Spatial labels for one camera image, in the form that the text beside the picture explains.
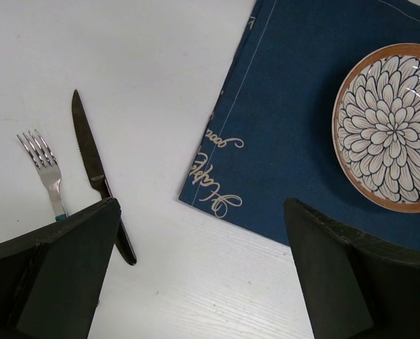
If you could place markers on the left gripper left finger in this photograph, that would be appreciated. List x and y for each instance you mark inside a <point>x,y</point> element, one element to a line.
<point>51,278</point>

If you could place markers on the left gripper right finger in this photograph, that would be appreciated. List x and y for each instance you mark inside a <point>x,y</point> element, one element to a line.
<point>355,285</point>

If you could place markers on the dark blue cloth napkin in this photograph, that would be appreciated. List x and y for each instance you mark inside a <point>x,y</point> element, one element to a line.
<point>269,137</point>

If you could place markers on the floral patterned plate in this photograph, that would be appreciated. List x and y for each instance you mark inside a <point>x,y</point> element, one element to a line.
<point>376,127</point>

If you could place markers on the black table knife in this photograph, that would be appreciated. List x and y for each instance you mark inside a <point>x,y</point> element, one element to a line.
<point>95,172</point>

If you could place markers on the teal patterned handle cutlery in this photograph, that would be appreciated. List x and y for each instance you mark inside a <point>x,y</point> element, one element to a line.
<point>47,168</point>

